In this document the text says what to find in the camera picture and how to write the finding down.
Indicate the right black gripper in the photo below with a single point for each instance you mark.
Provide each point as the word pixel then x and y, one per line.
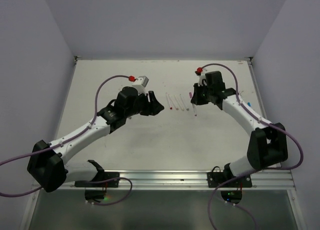
pixel 196 98

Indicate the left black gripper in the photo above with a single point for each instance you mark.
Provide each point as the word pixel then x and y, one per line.
pixel 153 107

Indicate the white pen magenta tip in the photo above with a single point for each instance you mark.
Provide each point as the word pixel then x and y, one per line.
pixel 194 110

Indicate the white pen grey tip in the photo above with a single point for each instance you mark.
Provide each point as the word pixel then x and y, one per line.
pixel 184 103

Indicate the white pen red tip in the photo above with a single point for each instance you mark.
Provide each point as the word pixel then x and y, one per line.
pixel 168 101

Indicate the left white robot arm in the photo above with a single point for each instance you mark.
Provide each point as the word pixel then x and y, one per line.
pixel 49 163

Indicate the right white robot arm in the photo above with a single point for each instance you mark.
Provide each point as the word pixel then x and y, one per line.
pixel 267 146

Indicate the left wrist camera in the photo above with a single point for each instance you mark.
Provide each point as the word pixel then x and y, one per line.
pixel 140 84

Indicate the aluminium front rail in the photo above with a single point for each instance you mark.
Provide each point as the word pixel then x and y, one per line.
pixel 162 180

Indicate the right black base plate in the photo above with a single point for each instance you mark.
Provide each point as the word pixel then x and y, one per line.
pixel 216 178

